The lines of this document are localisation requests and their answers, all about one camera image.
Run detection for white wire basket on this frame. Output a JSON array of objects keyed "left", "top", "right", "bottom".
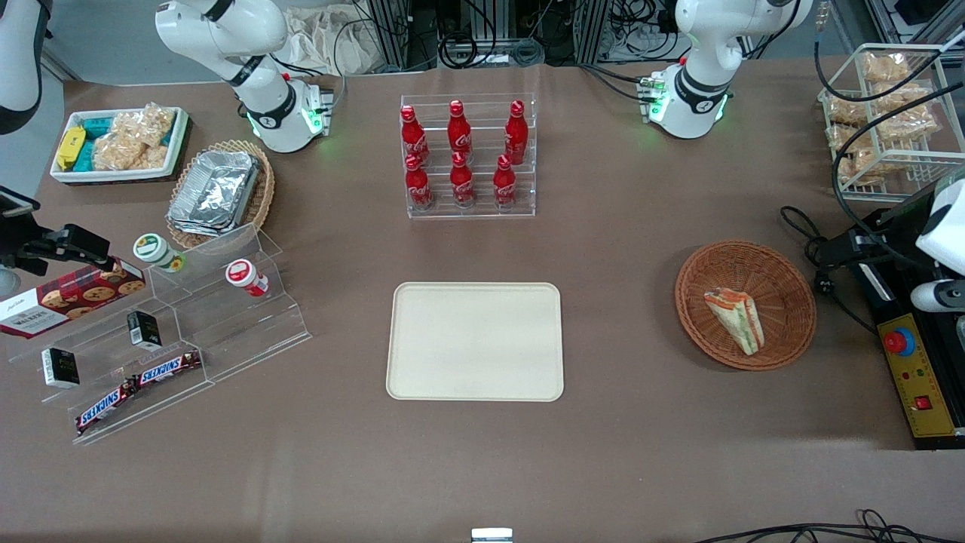
[{"left": 817, "top": 43, "right": 965, "bottom": 204}]

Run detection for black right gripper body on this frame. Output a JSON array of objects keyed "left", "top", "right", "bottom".
[{"left": 0, "top": 226, "right": 72, "bottom": 276}]

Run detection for red lid yogurt cup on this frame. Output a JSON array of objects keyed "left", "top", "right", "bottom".
[{"left": 225, "top": 259, "right": 270, "bottom": 298}]

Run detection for clear acrylic stepped display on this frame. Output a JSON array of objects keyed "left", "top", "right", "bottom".
[{"left": 6, "top": 222, "right": 313, "bottom": 446}]

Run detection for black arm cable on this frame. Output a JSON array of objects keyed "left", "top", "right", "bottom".
[{"left": 813, "top": 30, "right": 965, "bottom": 253}]

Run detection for yellow snack pack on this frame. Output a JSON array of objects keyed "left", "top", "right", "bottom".
[{"left": 57, "top": 127, "right": 87, "bottom": 172}]

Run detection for black floor cables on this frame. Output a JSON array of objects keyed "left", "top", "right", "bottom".
[{"left": 692, "top": 509, "right": 965, "bottom": 543}]

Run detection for black power cable with plug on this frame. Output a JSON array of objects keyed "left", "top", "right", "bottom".
[{"left": 780, "top": 205, "right": 880, "bottom": 337}]

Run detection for red cookie box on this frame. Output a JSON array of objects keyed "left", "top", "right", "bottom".
[{"left": 0, "top": 259, "right": 147, "bottom": 340}]

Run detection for cream rectangular serving tray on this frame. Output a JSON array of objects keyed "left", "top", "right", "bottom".
[{"left": 386, "top": 282, "right": 565, "bottom": 402}]

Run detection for stacked aluminium foil containers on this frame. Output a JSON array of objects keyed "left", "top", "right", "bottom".
[{"left": 167, "top": 149, "right": 262, "bottom": 237}]

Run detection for small black carton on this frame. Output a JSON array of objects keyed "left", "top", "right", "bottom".
[
  {"left": 126, "top": 310, "right": 163, "bottom": 351},
  {"left": 41, "top": 347, "right": 81, "bottom": 390}
]

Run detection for round brown wicker basket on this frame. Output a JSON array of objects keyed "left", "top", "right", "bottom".
[{"left": 675, "top": 240, "right": 817, "bottom": 371}]

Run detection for bagged rice cracker snack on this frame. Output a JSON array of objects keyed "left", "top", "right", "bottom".
[
  {"left": 92, "top": 132, "right": 169, "bottom": 173},
  {"left": 113, "top": 103, "right": 179, "bottom": 149}
]

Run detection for aluminium frame profile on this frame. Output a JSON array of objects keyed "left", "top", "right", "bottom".
[{"left": 368, "top": 0, "right": 440, "bottom": 74}]

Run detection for bagged fried snack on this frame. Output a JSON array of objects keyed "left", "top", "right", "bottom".
[
  {"left": 837, "top": 148, "right": 905, "bottom": 186},
  {"left": 827, "top": 97, "right": 870, "bottom": 127},
  {"left": 878, "top": 106, "right": 940, "bottom": 143},
  {"left": 875, "top": 81, "right": 935, "bottom": 113},
  {"left": 862, "top": 51, "right": 912, "bottom": 84},
  {"left": 827, "top": 125, "right": 875, "bottom": 156}
]

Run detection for oval brown wicker basket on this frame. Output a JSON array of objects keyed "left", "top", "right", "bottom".
[{"left": 165, "top": 140, "right": 276, "bottom": 250}]

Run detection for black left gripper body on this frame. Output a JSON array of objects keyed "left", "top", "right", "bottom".
[{"left": 848, "top": 226, "right": 918, "bottom": 267}]

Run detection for triangle sandwich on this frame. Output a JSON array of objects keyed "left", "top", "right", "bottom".
[{"left": 703, "top": 287, "right": 765, "bottom": 356}]

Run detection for brown Snickers bar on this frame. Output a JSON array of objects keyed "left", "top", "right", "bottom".
[
  {"left": 135, "top": 349, "right": 204, "bottom": 388},
  {"left": 75, "top": 380, "right": 141, "bottom": 437}
]

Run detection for white rectangular snack bin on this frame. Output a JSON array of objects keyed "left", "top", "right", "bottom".
[{"left": 50, "top": 106, "right": 191, "bottom": 185}]

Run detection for crumpled beige cloth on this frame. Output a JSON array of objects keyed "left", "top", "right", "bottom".
[{"left": 280, "top": 6, "right": 379, "bottom": 77}]

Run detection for red cola bottle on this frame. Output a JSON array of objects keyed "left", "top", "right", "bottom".
[
  {"left": 450, "top": 152, "right": 476, "bottom": 209},
  {"left": 405, "top": 155, "right": 434, "bottom": 211},
  {"left": 400, "top": 106, "right": 430, "bottom": 167},
  {"left": 504, "top": 100, "right": 529, "bottom": 166},
  {"left": 493, "top": 154, "right": 518, "bottom": 209},
  {"left": 448, "top": 100, "right": 473, "bottom": 159}
]

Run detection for clear acrylic bottle rack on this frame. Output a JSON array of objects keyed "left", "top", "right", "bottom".
[{"left": 400, "top": 93, "right": 538, "bottom": 219}]

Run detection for coiled black background cables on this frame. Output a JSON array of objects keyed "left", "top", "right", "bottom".
[{"left": 437, "top": 0, "right": 545, "bottom": 69}]

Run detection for black yellow control box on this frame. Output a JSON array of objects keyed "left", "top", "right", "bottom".
[{"left": 839, "top": 179, "right": 965, "bottom": 451}]

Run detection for green lid yogurt cup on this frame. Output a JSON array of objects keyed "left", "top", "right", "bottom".
[{"left": 133, "top": 233, "right": 187, "bottom": 274}]

